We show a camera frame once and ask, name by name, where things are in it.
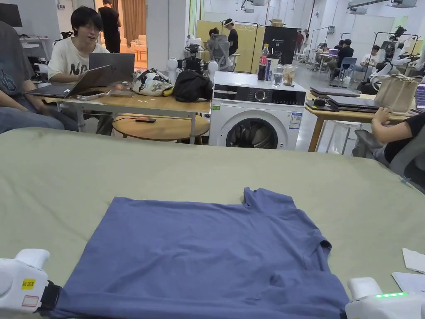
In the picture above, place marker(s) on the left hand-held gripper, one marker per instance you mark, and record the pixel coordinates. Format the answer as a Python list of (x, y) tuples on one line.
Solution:
[(18, 275)]

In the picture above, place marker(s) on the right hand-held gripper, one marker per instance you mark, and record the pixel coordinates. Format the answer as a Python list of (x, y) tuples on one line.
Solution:
[(382, 307)]

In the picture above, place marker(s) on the blue t-shirt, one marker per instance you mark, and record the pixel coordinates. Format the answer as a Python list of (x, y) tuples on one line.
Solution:
[(199, 252)]

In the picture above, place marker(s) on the white paper sheet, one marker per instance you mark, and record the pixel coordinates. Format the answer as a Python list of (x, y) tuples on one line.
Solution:
[(415, 259), (411, 282)]

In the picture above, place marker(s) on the bed with pale green sheet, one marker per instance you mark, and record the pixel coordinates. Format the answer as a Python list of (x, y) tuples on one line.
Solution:
[(166, 169)]

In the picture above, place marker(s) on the white washing machine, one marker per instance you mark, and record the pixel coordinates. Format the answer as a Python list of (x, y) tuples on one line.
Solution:
[(255, 109)]

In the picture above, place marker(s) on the white humanoid robot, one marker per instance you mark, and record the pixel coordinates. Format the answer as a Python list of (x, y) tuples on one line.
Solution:
[(395, 53)]

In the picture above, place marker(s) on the group of people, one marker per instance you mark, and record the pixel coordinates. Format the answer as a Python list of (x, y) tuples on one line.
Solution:
[(345, 54)]

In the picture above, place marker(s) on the black and white robot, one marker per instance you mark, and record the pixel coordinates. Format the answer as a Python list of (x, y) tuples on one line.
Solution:
[(194, 63)]

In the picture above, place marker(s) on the black cabinet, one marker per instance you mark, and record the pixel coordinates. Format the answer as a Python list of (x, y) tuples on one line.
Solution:
[(280, 43)]

